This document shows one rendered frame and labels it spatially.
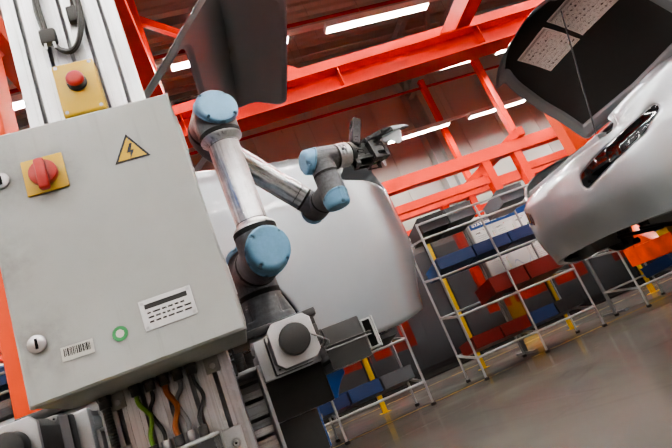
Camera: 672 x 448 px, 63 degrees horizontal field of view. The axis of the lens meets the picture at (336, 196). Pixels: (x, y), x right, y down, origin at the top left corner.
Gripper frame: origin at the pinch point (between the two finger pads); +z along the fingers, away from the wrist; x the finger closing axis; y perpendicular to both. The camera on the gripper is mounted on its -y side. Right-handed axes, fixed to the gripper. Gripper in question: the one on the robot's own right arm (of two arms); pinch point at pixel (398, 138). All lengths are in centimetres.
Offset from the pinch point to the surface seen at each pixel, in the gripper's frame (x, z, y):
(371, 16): -296, 320, -381
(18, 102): -402, -97, -395
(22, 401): -81, -120, 19
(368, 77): -219, 195, -214
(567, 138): -203, 361, -93
